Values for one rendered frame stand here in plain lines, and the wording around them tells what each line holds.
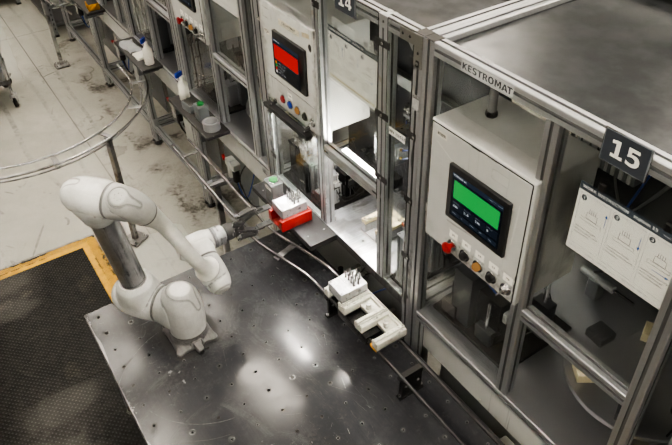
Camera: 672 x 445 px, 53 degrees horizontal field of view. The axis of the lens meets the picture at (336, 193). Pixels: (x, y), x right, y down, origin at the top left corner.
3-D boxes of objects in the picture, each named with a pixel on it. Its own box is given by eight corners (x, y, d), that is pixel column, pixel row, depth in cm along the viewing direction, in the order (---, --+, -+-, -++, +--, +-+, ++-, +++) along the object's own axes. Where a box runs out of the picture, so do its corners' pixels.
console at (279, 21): (263, 97, 302) (252, -2, 274) (317, 79, 314) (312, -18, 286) (312, 138, 274) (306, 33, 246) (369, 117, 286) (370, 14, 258)
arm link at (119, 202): (162, 197, 239) (130, 190, 242) (137, 180, 222) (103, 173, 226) (150, 232, 235) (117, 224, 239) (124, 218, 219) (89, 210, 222)
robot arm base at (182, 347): (182, 365, 271) (180, 356, 268) (161, 330, 286) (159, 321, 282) (223, 344, 279) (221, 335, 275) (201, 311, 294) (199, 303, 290)
